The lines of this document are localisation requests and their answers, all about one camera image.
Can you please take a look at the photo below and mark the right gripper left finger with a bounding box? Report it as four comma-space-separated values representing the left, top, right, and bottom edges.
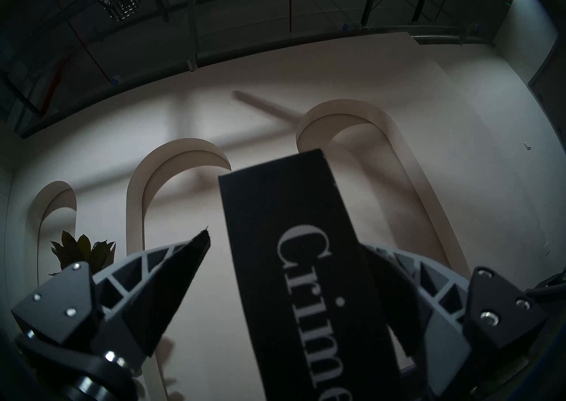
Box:
11, 228, 212, 361

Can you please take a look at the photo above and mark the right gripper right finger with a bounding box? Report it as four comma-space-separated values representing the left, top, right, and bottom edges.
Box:
360, 243, 549, 397

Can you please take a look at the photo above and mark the black Crime and Punishment book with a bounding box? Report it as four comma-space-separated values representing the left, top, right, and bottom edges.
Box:
218, 149, 403, 401

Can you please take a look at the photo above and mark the tall dark green plant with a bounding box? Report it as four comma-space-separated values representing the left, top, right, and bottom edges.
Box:
49, 231, 116, 277

